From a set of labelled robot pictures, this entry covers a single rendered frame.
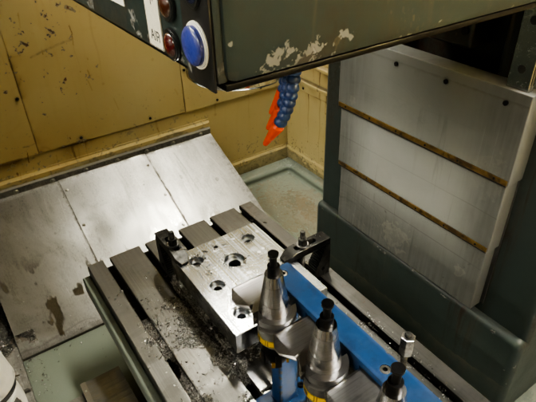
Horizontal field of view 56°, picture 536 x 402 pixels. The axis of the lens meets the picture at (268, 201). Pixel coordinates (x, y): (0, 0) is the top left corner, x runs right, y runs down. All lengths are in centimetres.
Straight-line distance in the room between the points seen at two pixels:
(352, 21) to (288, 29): 7
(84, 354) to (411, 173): 101
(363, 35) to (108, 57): 140
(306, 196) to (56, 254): 99
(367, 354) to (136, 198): 128
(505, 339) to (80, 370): 107
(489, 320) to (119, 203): 120
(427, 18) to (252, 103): 164
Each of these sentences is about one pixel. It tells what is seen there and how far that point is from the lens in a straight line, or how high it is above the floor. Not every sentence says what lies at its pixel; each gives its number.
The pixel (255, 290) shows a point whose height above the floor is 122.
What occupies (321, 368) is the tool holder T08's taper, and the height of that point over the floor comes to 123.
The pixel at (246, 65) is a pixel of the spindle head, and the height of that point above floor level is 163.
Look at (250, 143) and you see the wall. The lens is 218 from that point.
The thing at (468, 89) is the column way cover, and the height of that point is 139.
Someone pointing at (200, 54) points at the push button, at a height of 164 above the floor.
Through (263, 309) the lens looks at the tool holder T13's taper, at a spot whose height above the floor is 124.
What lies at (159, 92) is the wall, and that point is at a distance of 189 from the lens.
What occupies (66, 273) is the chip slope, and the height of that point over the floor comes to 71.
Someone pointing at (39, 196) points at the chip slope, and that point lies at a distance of 186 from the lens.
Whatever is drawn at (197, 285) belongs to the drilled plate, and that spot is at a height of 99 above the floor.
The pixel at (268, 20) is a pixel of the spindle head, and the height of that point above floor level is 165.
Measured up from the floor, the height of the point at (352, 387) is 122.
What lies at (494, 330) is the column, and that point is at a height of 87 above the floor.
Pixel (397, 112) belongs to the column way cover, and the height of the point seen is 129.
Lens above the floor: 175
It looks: 34 degrees down
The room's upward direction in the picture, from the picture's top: 2 degrees counter-clockwise
